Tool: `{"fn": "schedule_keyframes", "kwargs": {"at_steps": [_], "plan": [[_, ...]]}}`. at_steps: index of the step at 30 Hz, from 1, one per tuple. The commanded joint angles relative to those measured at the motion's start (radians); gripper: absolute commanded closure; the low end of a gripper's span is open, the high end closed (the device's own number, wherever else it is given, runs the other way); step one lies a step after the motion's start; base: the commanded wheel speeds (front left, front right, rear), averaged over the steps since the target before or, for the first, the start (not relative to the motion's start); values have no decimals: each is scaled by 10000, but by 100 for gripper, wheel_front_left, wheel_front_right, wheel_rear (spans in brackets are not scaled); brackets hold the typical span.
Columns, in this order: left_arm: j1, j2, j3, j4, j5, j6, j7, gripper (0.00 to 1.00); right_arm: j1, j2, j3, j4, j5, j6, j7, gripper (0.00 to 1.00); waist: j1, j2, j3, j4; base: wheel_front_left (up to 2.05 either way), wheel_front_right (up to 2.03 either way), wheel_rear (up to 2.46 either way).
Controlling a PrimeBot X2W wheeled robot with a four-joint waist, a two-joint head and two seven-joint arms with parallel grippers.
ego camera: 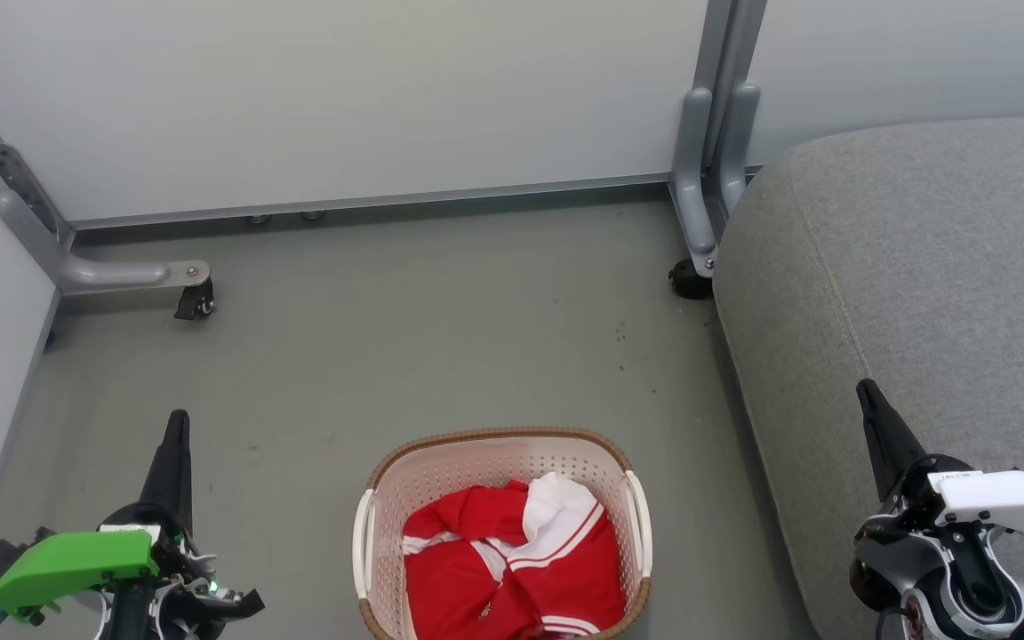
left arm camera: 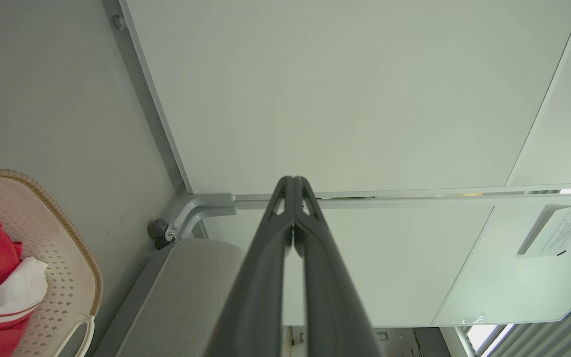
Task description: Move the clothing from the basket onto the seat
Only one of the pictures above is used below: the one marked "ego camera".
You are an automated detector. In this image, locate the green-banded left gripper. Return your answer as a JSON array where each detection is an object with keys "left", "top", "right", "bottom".
[{"left": 0, "top": 409, "right": 214, "bottom": 625}]

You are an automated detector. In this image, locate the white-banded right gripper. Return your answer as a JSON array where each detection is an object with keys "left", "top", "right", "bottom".
[{"left": 856, "top": 379, "right": 1024, "bottom": 559}]

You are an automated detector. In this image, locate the red and white jersey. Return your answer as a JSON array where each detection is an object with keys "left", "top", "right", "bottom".
[{"left": 401, "top": 471, "right": 627, "bottom": 640}]

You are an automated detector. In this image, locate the grey fabric sofa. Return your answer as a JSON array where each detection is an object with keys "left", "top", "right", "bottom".
[{"left": 712, "top": 113, "right": 1024, "bottom": 640}]

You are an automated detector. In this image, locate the black caster wheel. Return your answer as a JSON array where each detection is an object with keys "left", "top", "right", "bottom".
[
  {"left": 175, "top": 277, "right": 216, "bottom": 321},
  {"left": 668, "top": 258, "right": 716, "bottom": 300}
]

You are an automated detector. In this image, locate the grey curved partition foot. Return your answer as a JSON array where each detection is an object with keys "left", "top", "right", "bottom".
[{"left": 0, "top": 190, "right": 212, "bottom": 295}]

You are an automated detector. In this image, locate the grey forked partition foot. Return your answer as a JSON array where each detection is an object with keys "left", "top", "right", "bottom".
[{"left": 670, "top": 84, "right": 762, "bottom": 278}]

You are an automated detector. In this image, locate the cream perforated laundry basket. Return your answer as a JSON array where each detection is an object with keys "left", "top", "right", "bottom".
[{"left": 352, "top": 427, "right": 653, "bottom": 640}]

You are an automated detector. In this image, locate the grey partition bottom rail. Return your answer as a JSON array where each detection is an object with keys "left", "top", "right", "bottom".
[{"left": 68, "top": 171, "right": 675, "bottom": 232}]

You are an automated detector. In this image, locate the grey slanted partition post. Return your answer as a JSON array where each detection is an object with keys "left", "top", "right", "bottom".
[{"left": 0, "top": 53, "right": 74, "bottom": 246}]

